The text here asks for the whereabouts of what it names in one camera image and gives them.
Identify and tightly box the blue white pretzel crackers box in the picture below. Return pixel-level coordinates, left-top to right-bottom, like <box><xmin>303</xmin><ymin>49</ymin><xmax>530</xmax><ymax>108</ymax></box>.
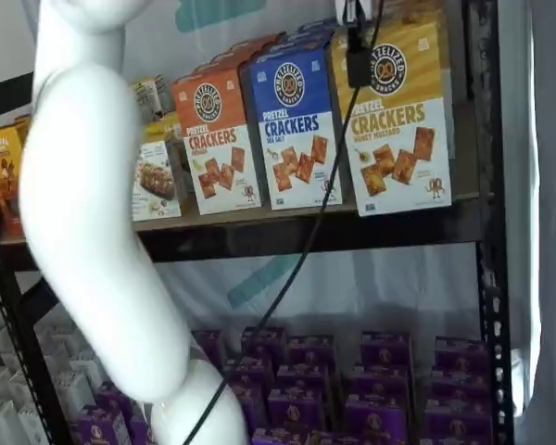
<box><xmin>277</xmin><ymin>17</ymin><xmax>340</xmax><ymax>44</ymax></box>
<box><xmin>239</xmin><ymin>44</ymin><xmax>345</xmax><ymax>212</ymax></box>
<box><xmin>255</xmin><ymin>32</ymin><xmax>334</xmax><ymax>65</ymax></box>

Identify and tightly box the black metal shelf frame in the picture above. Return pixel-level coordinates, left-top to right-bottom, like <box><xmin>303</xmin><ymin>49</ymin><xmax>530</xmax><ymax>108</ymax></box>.
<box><xmin>0</xmin><ymin>0</ymin><xmax>515</xmax><ymax>445</ymax></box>

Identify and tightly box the orange brown snack box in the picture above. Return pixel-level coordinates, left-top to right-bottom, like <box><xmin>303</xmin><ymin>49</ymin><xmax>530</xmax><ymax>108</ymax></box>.
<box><xmin>12</xmin><ymin>113</ymin><xmax>35</xmax><ymax>140</ymax></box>
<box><xmin>0</xmin><ymin>124</ymin><xmax>28</xmax><ymax>239</ymax></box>

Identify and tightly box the Simple Mills almond bars box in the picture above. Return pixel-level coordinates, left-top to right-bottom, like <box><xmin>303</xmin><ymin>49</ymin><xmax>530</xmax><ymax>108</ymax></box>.
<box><xmin>129</xmin><ymin>74</ymin><xmax>178</xmax><ymax>118</ymax></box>
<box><xmin>138</xmin><ymin>110</ymin><xmax>182</xmax><ymax>146</ymax></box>
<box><xmin>132</xmin><ymin>137</ymin><xmax>183</xmax><ymax>223</ymax></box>

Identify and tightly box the black cable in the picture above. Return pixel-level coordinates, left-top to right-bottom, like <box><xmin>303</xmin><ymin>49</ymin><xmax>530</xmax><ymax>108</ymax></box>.
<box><xmin>198</xmin><ymin>0</ymin><xmax>386</xmax><ymax>427</ymax></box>

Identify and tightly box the wooden shelf board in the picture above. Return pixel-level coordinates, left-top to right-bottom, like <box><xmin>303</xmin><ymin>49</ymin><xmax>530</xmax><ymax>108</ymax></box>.
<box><xmin>0</xmin><ymin>190</ymin><xmax>495</xmax><ymax>245</ymax></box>

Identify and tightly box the yellow white pretzel crackers box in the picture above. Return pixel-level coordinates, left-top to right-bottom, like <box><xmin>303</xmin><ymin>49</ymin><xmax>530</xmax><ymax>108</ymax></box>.
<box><xmin>330</xmin><ymin>18</ymin><xmax>454</xmax><ymax>218</ymax></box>
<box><xmin>374</xmin><ymin>0</ymin><xmax>447</xmax><ymax>30</ymax></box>

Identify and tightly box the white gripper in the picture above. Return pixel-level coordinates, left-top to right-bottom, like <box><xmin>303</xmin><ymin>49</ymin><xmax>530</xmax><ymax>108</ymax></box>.
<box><xmin>335</xmin><ymin>0</ymin><xmax>372</xmax><ymax>88</ymax></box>

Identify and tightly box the orange white pretzel crackers box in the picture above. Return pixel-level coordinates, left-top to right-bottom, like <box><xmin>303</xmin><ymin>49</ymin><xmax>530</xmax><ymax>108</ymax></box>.
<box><xmin>192</xmin><ymin>49</ymin><xmax>261</xmax><ymax>81</ymax></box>
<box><xmin>212</xmin><ymin>31</ymin><xmax>287</xmax><ymax>62</ymax></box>
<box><xmin>170</xmin><ymin>62</ymin><xmax>264</xmax><ymax>217</ymax></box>

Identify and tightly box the purple Annie's snack box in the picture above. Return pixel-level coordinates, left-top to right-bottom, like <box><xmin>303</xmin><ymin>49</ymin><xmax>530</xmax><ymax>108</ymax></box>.
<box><xmin>216</xmin><ymin>383</ymin><xmax>267</xmax><ymax>426</ymax></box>
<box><xmin>351</xmin><ymin>362</ymin><xmax>411</xmax><ymax>400</ymax></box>
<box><xmin>343</xmin><ymin>393</ymin><xmax>410</xmax><ymax>438</ymax></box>
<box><xmin>418</xmin><ymin>430</ymin><xmax>495</xmax><ymax>445</ymax></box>
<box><xmin>360</xmin><ymin>329</ymin><xmax>413</xmax><ymax>368</ymax></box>
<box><xmin>286</xmin><ymin>334</ymin><xmax>337</xmax><ymax>369</ymax></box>
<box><xmin>275</xmin><ymin>362</ymin><xmax>334</xmax><ymax>396</ymax></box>
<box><xmin>239</xmin><ymin>325</ymin><xmax>287</xmax><ymax>361</ymax></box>
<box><xmin>221</xmin><ymin>353</ymin><xmax>274</xmax><ymax>388</ymax></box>
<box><xmin>423</xmin><ymin>398</ymin><xmax>494</xmax><ymax>438</ymax></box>
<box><xmin>266</xmin><ymin>388</ymin><xmax>328</xmax><ymax>432</ymax></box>
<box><xmin>68</xmin><ymin>402</ymin><xmax>132</xmax><ymax>445</ymax></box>
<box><xmin>250</xmin><ymin>426</ymin><xmax>313</xmax><ymax>445</ymax></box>
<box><xmin>334</xmin><ymin>432</ymin><xmax>407</xmax><ymax>445</ymax></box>
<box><xmin>95</xmin><ymin>381</ymin><xmax>136</xmax><ymax>412</ymax></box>
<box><xmin>128</xmin><ymin>411</ymin><xmax>156</xmax><ymax>445</ymax></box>
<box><xmin>191</xmin><ymin>327</ymin><xmax>224</xmax><ymax>368</ymax></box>
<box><xmin>435</xmin><ymin>335</ymin><xmax>492</xmax><ymax>373</ymax></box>
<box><xmin>429</xmin><ymin>365</ymin><xmax>493</xmax><ymax>404</ymax></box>

